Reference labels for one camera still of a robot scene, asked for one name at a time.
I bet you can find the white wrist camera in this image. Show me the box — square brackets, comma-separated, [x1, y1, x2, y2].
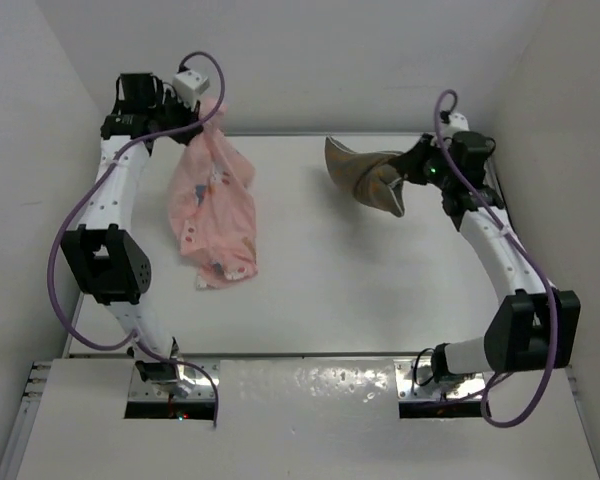
[435, 110, 470, 145]
[172, 70, 210, 106]

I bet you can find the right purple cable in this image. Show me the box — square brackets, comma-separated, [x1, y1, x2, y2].
[433, 89, 566, 428]

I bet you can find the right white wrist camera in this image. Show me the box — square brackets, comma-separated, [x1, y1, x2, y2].
[435, 110, 470, 145]

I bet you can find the white front cover board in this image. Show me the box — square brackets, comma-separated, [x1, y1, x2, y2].
[18, 359, 597, 479]

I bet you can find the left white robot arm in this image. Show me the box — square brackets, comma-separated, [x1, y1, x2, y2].
[60, 70, 209, 398]

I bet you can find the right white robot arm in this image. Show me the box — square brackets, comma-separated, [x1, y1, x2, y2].
[391, 131, 581, 381]

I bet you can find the left aluminium frame rail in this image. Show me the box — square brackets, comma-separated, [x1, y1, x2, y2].
[0, 361, 52, 480]

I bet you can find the metal base plate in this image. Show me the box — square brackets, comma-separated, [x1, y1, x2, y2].
[394, 356, 485, 402]
[128, 359, 220, 403]

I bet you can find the pink cartoon pillowcase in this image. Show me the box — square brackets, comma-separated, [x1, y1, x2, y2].
[167, 105, 258, 290]

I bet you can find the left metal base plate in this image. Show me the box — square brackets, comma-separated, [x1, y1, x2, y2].
[128, 359, 220, 403]

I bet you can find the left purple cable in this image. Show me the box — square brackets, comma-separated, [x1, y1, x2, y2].
[46, 51, 226, 430]

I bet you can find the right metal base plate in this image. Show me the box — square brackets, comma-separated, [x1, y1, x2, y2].
[394, 356, 485, 402]

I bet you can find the grey floral pillow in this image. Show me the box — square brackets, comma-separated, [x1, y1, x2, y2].
[324, 136, 405, 218]

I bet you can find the purple cable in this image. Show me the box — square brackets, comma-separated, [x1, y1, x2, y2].
[433, 89, 566, 428]
[46, 51, 226, 430]

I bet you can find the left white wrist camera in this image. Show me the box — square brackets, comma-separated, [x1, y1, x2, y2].
[172, 70, 210, 106]

